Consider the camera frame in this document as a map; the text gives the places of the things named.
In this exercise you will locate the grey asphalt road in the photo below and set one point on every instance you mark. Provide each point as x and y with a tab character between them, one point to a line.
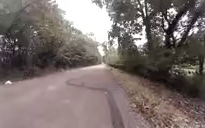
56	103

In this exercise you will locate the row of trees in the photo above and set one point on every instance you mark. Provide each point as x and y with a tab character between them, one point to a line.
36	40
166	46

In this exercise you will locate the leaf-strewn dirt verge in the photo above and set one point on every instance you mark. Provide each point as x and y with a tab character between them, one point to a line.
156	103

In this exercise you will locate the small white object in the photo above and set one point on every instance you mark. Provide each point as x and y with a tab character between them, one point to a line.
8	82

